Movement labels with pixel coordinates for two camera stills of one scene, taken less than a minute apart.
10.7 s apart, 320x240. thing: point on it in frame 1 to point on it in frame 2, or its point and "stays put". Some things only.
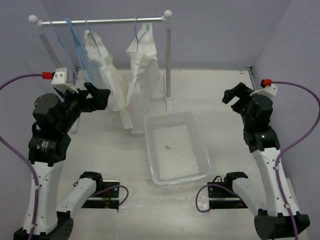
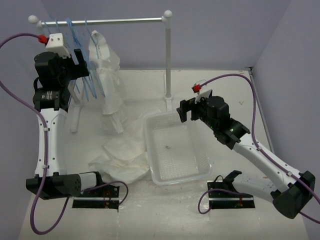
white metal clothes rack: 166,19 stays put
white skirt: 143,76 to 125,159
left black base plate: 108,198 stays put
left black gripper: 100,97 to 79,70
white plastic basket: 177,151 stays put
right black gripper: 241,91 to 186,105
